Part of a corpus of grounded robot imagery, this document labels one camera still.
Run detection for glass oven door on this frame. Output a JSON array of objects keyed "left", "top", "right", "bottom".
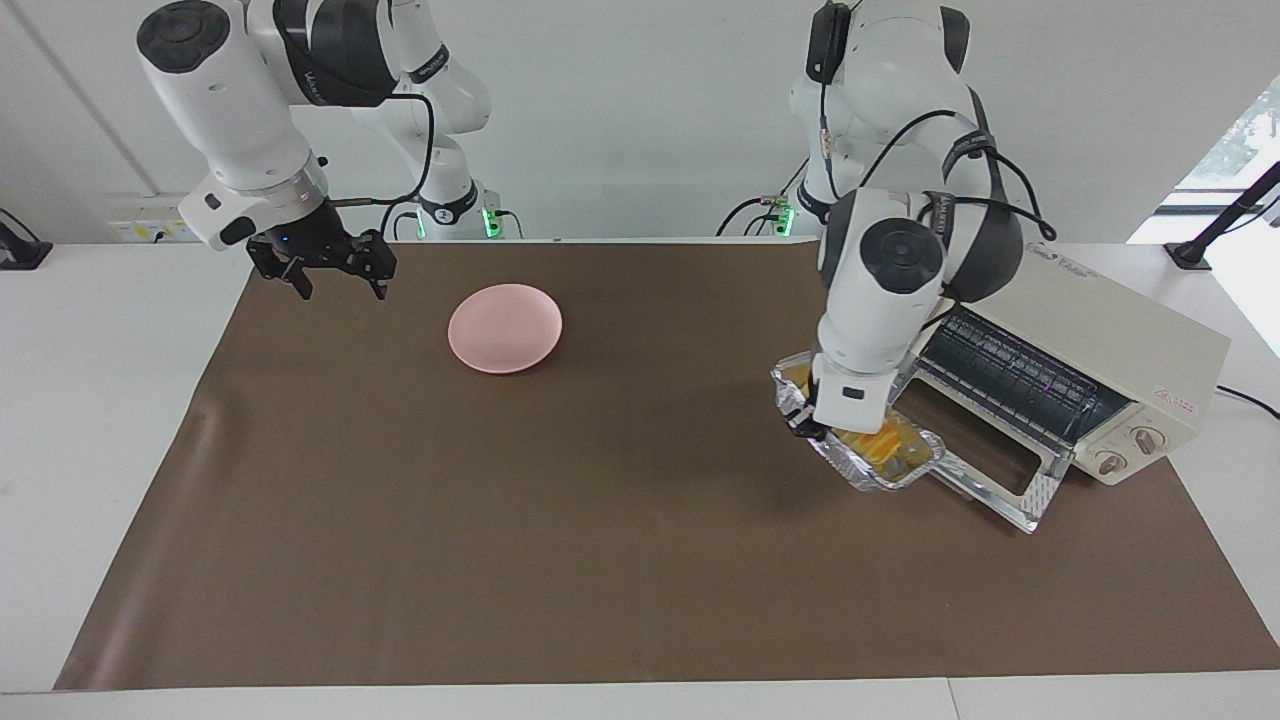
[{"left": 890, "top": 370, "right": 1073, "bottom": 534}]

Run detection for aluminium foil baking tray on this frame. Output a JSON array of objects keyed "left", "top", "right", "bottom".
[{"left": 769, "top": 352, "right": 947, "bottom": 494}]

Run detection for bright window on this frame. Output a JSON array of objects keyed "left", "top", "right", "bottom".
[{"left": 1170, "top": 75, "right": 1280, "bottom": 216}]

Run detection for metal wire oven rack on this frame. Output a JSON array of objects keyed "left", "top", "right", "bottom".
[{"left": 918, "top": 305, "right": 1131, "bottom": 451}]

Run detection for black right base cables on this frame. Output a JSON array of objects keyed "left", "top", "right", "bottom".
[{"left": 378, "top": 193, "right": 523, "bottom": 241}]

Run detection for golden ridged bread loaf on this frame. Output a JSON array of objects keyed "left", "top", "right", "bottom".
[{"left": 785, "top": 362, "right": 936, "bottom": 476}]

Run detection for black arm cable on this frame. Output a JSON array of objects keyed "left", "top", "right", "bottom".
[
  {"left": 820, "top": 60, "right": 1056, "bottom": 241},
  {"left": 330, "top": 92, "right": 436, "bottom": 211}
]

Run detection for cream toaster oven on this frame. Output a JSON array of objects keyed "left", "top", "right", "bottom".
[{"left": 890, "top": 240, "right": 1233, "bottom": 534}]

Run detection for black oven power cable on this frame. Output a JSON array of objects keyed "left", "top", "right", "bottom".
[{"left": 1215, "top": 385, "right": 1280, "bottom": 421}]

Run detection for pink round plate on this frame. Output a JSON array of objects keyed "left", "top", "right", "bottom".
[{"left": 447, "top": 283, "right": 564, "bottom": 376}]

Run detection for black camera stand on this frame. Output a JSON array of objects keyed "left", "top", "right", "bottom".
[{"left": 1165, "top": 160, "right": 1280, "bottom": 271}]

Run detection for black table clamp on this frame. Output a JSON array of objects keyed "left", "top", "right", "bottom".
[{"left": 0, "top": 207, "right": 53, "bottom": 271}]

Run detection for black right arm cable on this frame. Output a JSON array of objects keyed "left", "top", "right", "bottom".
[{"left": 330, "top": 92, "right": 436, "bottom": 211}]

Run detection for black base cables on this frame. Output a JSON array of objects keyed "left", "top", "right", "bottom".
[
  {"left": 715, "top": 150, "right": 811, "bottom": 238},
  {"left": 378, "top": 193, "right": 523, "bottom": 241}
]

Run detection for brown table mat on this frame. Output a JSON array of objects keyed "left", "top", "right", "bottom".
[{"left": 53, "top": 240, "right": 1280, "bottom": 691}]

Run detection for black left base cables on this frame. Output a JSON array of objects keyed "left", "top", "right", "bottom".
[{"left": 715, "top": 150, "right": 811, "bottom": 238}]

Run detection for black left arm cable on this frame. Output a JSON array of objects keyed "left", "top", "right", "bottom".
[{"left": 820, "top": 60, "right": 1056, "bottom": 241}]

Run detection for white wall power socket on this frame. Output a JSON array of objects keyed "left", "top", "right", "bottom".
[{"left": 108, "top": 195, "right": 216, "bottom": 244}]

